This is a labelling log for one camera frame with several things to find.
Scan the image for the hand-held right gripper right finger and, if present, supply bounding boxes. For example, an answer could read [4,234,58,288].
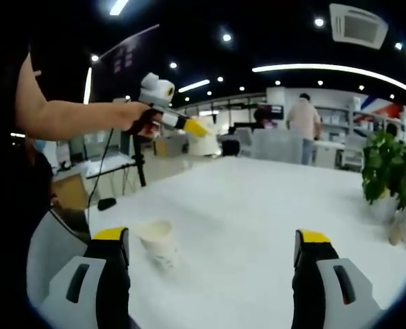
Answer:
[291,228,383,329]

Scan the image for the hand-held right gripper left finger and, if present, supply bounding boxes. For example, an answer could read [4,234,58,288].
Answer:
[38,226,131,329]

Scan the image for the green print paper cup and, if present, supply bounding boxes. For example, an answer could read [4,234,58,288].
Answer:
[187,116,221,157]

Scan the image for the nested paper cup stack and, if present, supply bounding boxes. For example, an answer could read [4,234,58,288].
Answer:
[137,219,179,270]

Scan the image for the person's left hand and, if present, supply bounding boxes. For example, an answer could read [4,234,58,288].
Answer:
[117,101,162,137]

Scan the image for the short ceiling light strip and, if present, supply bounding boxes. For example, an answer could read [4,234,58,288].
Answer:
[177,79,211,93]

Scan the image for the dark hanging sign panel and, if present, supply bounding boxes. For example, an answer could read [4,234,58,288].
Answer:
[98,23,161,76]

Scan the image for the grey mesh office chair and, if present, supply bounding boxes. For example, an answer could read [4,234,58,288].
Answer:
[26,208,92,309]

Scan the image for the black stand pole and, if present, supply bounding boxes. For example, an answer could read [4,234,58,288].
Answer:
[131,132,147,188]

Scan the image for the straight ceiling light strip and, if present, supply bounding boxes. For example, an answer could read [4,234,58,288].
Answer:
[109,0,130,16]
[84,66,93,103]

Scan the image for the white side desk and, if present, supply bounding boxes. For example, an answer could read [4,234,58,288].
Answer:
[86,156,137,179]

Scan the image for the small black device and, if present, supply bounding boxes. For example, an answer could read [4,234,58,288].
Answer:
[97,197,117,211]

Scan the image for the grey partition desk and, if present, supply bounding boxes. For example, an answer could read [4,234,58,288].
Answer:
[252,129,305,165]

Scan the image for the ceiling spot lights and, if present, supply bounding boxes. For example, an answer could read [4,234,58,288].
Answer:
[89,16,406,110]

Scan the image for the small beige bottle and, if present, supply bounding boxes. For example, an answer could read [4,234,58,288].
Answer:
[387,214,406,246]

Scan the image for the white table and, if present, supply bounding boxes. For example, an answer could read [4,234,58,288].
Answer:
[86,156,406,329]

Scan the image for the white drawer cart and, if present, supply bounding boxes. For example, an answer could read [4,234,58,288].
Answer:
[341,140,364,172]

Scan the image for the green potted plant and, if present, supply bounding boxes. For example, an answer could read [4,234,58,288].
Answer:
[361,132,406,223]

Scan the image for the white shelving unit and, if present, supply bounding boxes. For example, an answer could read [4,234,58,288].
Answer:
[317,104,368,169]

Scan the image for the long curved ceiling light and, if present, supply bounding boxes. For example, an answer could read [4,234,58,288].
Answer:
[252,63,406,100]

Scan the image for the ceiling air conditioner vent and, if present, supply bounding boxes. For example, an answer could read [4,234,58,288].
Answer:
[329,3,388,49]

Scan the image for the dark wall screen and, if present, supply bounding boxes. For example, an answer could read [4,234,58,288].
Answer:
[257,103,285,121]

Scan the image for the black cable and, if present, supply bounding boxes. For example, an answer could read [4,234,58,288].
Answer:
[86,128,116,223]

